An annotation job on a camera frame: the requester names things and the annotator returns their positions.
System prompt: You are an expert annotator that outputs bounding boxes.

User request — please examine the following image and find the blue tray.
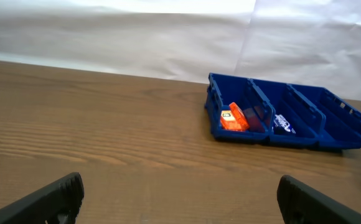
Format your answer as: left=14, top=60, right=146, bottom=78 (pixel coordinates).
left=204, top=72, right=361, bottom=152

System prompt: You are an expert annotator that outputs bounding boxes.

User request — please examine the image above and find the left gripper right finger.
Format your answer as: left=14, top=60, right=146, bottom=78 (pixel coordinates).
left=276, top=174, right=361, bottom=224

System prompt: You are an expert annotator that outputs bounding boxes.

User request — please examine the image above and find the blue candy pack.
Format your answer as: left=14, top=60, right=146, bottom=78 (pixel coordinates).
left=273, top=113, right=296, bottom=135

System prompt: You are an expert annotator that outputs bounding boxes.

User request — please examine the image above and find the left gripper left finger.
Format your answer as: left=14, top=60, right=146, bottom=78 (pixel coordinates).
left=0, top=172, right=85, bottom=224

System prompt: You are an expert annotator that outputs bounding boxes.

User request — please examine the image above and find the orange candy box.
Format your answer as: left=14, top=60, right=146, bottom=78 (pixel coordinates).
left=228, top=101, right=250, bottom=131
left=220, top=110, right=243, bottom=132

